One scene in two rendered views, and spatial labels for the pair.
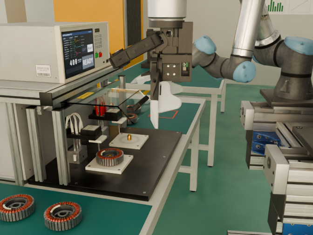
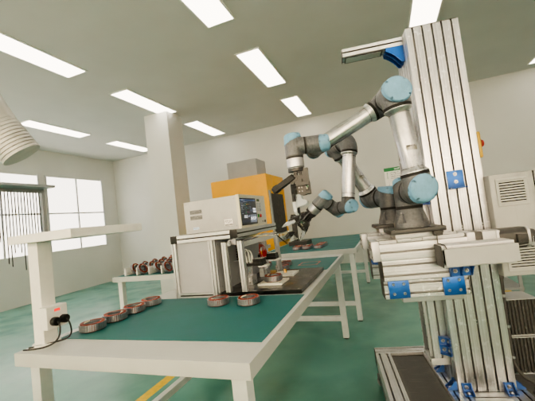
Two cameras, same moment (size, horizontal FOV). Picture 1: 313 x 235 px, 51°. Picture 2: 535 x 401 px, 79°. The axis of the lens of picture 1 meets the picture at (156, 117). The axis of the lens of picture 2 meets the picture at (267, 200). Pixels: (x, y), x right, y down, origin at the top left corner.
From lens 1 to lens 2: 0.77 m
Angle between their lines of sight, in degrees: 22
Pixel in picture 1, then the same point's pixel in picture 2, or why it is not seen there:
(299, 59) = (388, 197)
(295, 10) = not seen: hidden behind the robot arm
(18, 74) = (213, 227)
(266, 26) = (364, 181)
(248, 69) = (353, 204)
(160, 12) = (292, 165)
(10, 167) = (209, 285)
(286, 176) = (378, 249)
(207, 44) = (326, 194)
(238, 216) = not seen: hidden behind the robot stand
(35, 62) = (224, 217)
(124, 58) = (279, 187)
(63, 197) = not seen: hidden behind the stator
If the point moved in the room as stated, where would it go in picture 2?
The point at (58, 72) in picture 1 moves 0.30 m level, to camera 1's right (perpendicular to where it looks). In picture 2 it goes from (237, 222) to (287, 216)
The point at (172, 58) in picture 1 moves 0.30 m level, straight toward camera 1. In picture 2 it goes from (300, 183) to (295, 174)
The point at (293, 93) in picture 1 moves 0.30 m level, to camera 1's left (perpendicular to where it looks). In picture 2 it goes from (389, 219) to (338, 225)
